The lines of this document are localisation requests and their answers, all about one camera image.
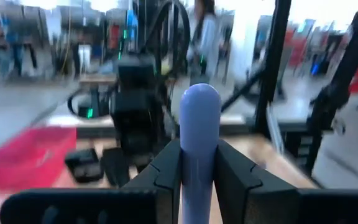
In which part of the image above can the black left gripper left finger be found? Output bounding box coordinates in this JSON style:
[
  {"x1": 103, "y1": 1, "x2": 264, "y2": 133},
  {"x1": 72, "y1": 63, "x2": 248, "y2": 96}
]
[{"x1": 0, "y1": 139, "x2": 183, "y2": 224}]

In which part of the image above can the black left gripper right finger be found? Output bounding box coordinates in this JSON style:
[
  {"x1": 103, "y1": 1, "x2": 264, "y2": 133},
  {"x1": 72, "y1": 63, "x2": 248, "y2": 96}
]
[{"x1": 213, "y1": 139, "x2": 358, "y2": 224}]

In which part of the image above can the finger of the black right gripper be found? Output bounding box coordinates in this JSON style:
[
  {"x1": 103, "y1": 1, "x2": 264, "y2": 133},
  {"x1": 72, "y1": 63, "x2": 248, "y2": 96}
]
[
  {"x1": 100, "y1": 147, "x2": 132, "y2": 189},
  {"x1": 64, "y1": 148, "x2": 104, "y2": 184}
]

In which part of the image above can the large lavender-handled spoon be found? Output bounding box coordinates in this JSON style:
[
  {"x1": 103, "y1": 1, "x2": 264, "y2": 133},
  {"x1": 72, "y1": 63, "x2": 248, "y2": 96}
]
[{"x1": 178, "y1": 83, "x2": 222, "y2": 224}]

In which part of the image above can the pink plastic bin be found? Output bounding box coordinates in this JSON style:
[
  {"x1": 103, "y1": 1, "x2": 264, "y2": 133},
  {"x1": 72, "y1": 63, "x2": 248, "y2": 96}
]
[{"x1": 0, "y1": 126, "x2": 78, "y2": 191}]

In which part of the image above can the person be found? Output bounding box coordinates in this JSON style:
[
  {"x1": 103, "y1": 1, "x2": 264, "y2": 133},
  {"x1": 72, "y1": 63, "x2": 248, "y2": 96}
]
[{"x1": 186, "y1": 0, "x2": 228, "y2": 86}]

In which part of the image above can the thin black diagonal brace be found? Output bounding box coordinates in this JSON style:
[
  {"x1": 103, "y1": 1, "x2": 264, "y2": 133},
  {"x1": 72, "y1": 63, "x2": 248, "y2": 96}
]
[{"x1": 221, "y1": 67, "x2": 269, "y2": 113}]

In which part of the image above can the black thick rig brace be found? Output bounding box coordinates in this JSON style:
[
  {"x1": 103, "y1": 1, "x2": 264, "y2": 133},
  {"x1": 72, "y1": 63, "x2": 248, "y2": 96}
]
[{"x1": 305, "y1": 6, "x2": 358, "y2": 175}]

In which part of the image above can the black looped cable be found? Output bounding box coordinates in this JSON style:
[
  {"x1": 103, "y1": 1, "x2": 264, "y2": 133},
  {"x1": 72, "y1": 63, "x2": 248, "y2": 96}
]
[{"x1": 67, "y1": 90, "x2": 113, "y2": 121}]

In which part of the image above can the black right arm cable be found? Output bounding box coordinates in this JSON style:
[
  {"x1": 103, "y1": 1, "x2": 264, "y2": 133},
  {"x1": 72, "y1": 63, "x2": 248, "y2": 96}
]
[{"x1": 143, "y1": 0, "x2": 191, "y2": 83}]

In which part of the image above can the black rig frame post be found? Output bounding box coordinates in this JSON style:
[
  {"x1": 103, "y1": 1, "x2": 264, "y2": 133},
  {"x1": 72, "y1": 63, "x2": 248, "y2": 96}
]
[{"x1": 253, "y1": 0, "x2": 293, "y2": 139}]

